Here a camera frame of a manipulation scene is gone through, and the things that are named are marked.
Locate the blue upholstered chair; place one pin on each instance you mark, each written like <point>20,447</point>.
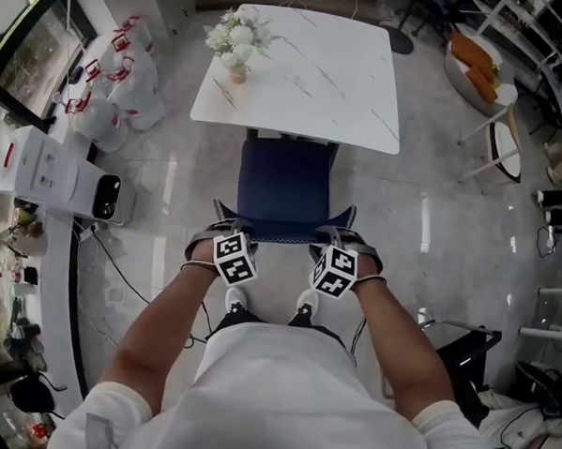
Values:
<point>283,181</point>

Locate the person's left white shoe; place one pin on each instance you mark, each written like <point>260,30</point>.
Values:
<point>236,298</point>

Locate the person's right white shoe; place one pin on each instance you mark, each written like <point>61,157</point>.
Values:
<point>308,301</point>

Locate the white marble table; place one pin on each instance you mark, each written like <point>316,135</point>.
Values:
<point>317,66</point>

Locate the person's white shirt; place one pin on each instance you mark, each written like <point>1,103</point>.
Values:
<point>276,406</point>

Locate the person's left forearm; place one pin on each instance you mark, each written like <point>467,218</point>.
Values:
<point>163,325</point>

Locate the round sofa with orange cushions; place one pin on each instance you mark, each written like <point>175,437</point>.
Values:
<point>479,74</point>

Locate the person's right black trouser leg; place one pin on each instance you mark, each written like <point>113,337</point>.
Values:
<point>315,326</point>

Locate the person's right forearm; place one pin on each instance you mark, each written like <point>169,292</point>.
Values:
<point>401,347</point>

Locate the white water dispenser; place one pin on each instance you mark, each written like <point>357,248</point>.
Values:
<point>63,170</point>

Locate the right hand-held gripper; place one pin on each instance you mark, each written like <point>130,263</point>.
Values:
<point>335,273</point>

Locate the small white wooden chair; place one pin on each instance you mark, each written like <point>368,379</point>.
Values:
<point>503,146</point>

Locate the black round floor stand base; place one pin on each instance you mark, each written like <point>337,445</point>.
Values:
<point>398,39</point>

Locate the black metal frame chair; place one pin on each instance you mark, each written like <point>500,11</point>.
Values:
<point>467,355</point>

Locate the white power strip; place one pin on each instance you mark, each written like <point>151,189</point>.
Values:
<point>550,237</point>

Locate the black framed window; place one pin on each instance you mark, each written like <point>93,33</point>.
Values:
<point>36,60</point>

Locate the white flowers in vase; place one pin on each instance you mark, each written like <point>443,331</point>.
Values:
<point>237,36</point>

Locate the person's black trouser leg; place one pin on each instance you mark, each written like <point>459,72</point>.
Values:
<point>238,320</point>
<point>315,326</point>

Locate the white curved counter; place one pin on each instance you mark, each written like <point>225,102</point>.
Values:
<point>58,310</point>

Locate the white open shelf unit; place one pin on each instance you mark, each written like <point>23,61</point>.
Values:
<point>539,40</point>

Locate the person's white shoe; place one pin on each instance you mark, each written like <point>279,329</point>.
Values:
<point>308,301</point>
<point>236,298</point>

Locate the white metal frame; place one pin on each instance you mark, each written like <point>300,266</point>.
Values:
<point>553,313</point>

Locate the person's left black trouser leg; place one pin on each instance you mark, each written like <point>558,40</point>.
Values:
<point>238,320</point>

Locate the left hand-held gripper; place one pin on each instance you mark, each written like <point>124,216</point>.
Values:
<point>234,261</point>

